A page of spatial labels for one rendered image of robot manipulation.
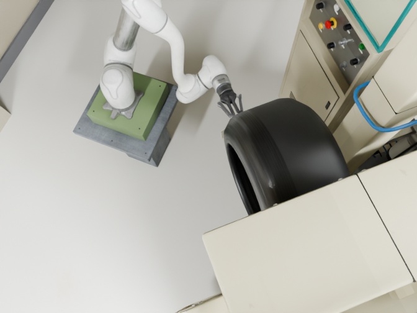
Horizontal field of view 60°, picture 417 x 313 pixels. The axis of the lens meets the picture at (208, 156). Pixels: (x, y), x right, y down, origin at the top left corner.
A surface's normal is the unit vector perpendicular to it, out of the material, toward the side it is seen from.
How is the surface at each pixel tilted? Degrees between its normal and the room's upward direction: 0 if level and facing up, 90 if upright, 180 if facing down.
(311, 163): 9
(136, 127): 4
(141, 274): 0
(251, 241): 0
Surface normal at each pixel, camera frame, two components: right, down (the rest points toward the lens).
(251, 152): -0.72, -0.15
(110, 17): -0.04, -0.33
